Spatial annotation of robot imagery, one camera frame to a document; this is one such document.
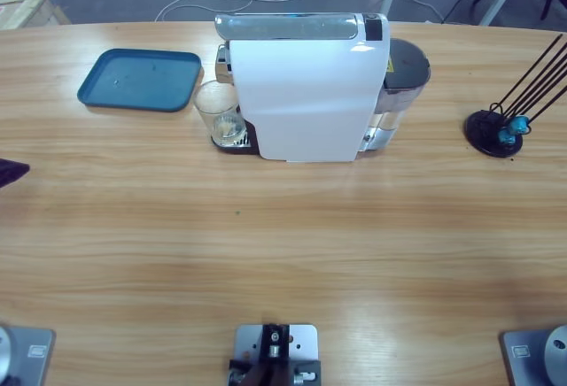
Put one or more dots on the teal plastic tray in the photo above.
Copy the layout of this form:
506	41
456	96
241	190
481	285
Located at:
137	80

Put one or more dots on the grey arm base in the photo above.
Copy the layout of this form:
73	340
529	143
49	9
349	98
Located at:
37	350
522	352

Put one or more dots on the blue foil coffee capsule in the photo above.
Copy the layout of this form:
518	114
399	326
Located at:
518	125
506	137

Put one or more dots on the black capsule holder with rods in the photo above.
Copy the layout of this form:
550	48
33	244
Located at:
480	129

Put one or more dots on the white capsule coffee machine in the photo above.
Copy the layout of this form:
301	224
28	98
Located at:
305	94

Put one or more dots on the camera mount with dark post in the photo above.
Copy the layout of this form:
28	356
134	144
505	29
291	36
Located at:
305	337

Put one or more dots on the wooden crate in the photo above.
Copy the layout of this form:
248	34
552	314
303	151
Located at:
26	10

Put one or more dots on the clear drinking glass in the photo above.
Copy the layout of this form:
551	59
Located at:
219	111

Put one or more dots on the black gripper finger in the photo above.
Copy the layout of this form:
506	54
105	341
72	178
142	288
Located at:
11	172

